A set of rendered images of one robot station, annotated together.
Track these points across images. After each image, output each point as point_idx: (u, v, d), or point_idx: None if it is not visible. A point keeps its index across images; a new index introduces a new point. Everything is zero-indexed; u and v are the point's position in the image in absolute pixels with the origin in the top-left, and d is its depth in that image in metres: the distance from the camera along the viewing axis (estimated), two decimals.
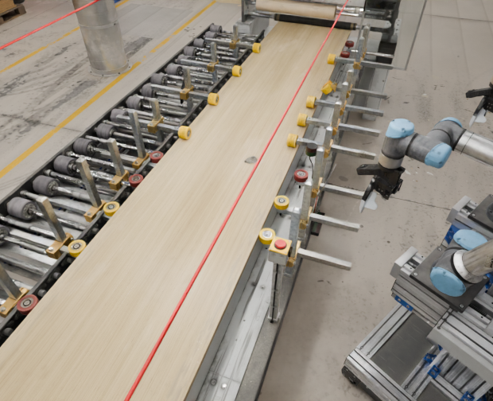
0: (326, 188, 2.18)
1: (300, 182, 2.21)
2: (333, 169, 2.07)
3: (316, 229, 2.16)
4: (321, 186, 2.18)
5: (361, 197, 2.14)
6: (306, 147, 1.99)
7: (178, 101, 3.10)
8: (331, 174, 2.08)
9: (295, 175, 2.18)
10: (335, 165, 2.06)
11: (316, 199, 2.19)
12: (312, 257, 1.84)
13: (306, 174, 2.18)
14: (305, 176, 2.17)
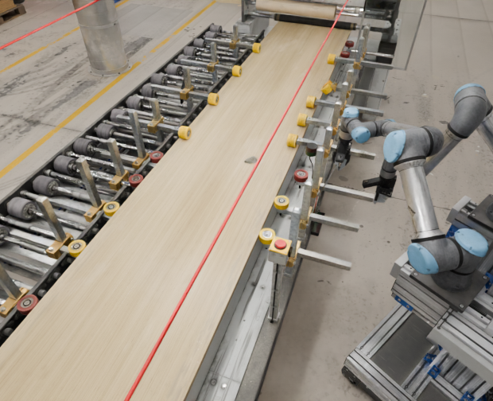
0: (326, 188, 2.18)
1: (300, 182, 2.21)
2: (333, 170, 2.07)
3: (316, 229, 2.16)
4: (321, 186, 2.18)
5: (361, 197, 2.14)
6: (306, 147, 1.99)
7: (178, 101, 3.10)
8: (331, 174, 2.08)
9: (295, 175, 2.18)
10: (336, 165, 2.05)
11: (316, 199, 2.19)
12: (312, 257, 1.84)
13: (306, 174, 2.18)
14: (305, 176, 2.17)
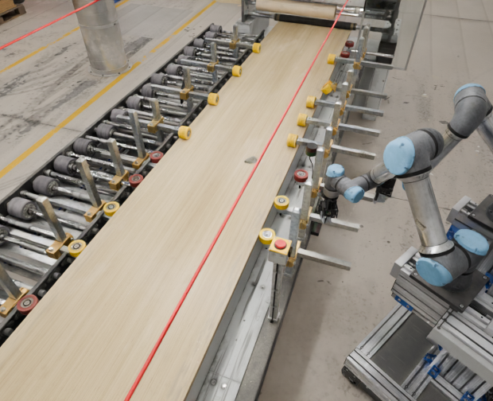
0: None
1: (300, 182, 2.21)
2: None
3: (316, 229, 2.16)
4: (321, 186, 2.18)
5: None
6: (306, 147, 1.99)
7: (178, 101, 3.10)
8: None
9: (295, 175, 2.18)
10: None
11: (316, 199, 2.19)
12: (312, 257, 1.84)
13: (306, 174, 2.18)
14: (305, 176, 2.17)
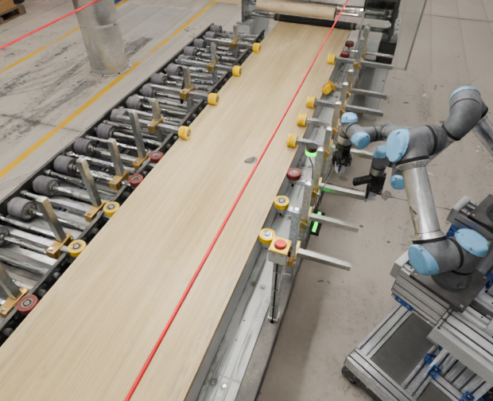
0: None
1: (293, 181, 2.22)
2: (333, 169, 2.07)
3: (316, 229, 2.16)
4: None
5: (352, 196, 2.15)
6: (306, 147, 1.99)
7: (178, 101, 3.10)
8: (330, 173, 2.08)
9: (288, 173, 2.19)
10: None
11: (316, 199, 2.19)
12: (312, 257, 1.84)
13: (299, 173, 2.19)
14: (297, 174, 2.18)
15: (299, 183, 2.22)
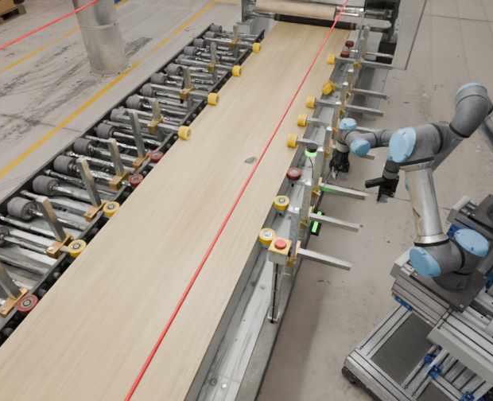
0: None
1: (293, 181, 2.22)
2: None
3: (316, 229, 2.16)
4: None
5: (352, 196, 2.15)
6: (306, 147, 1.99)
7: (178, 101, 3.10)
8: (330, 173, 2.09)
9: (288, 173, 2.19)
10: None
11: (316, 199, 2.19)
12: (312, 257, 1.84)
13: (299, 173, 2.19)
14: (297, 174, 2.18)
15: (299, 183, 2.22)
